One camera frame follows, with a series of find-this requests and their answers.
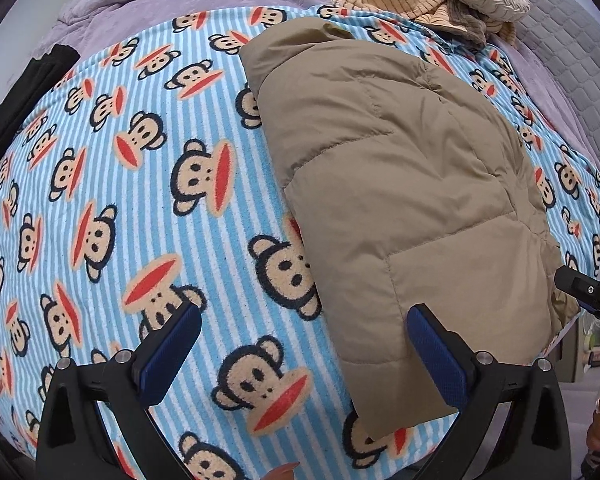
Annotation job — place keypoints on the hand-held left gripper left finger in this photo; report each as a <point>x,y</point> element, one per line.
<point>172,355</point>

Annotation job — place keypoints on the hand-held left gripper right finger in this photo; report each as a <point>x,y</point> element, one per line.
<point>437,360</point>

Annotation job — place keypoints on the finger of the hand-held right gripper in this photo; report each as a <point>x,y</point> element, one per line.
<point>587,290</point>

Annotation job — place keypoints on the khaki puffer jacket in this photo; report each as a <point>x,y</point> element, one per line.
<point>405,185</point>

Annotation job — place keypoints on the person's left hand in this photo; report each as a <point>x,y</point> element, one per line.
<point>282,472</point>

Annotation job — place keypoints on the monkey print striped blanket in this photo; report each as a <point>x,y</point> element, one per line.
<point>130,210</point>

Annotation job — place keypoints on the grey quilted mattress cover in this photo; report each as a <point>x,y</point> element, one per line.
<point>570,60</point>

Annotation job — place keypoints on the dark brown cloth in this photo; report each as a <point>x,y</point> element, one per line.
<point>465,22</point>

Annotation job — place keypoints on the black cloth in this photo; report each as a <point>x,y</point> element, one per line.
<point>20,95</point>

